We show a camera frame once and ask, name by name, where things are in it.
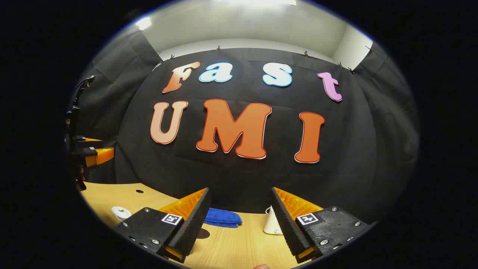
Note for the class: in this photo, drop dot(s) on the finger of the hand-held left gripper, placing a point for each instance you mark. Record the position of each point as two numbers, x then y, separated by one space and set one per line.
99 156
89 140

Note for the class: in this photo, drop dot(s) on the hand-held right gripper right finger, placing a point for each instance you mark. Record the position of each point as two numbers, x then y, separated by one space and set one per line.
289 228

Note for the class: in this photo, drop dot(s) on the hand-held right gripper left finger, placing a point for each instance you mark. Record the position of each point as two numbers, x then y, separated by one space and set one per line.
188 228

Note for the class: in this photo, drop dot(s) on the dark round coaster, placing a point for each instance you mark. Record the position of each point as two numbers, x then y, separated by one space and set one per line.
203 234

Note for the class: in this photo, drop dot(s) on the white teacup lid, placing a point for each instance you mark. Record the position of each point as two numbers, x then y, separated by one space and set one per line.
120 211

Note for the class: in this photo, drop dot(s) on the white teacup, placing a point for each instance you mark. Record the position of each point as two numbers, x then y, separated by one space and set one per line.
122 217

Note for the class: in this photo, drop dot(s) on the white toaster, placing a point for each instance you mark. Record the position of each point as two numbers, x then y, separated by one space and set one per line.
270 224

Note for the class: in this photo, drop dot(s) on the folded blue towel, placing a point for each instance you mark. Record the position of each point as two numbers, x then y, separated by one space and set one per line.
222 217

